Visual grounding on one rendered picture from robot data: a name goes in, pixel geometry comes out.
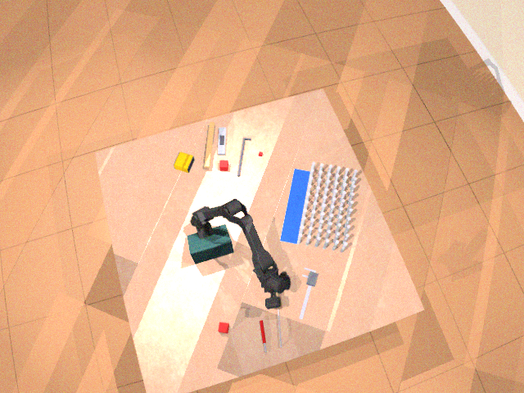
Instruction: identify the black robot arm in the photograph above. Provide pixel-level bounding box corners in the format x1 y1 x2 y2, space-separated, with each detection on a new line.
190 199 291 294

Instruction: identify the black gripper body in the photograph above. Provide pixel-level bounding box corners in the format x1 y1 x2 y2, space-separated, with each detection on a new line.
261 284 281 309

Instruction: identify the yellow block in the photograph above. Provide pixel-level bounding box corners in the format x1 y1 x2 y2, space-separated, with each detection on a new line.
174 152 195 173

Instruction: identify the blue flat strip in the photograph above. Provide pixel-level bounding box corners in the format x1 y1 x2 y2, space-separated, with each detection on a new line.
280 169 310 244

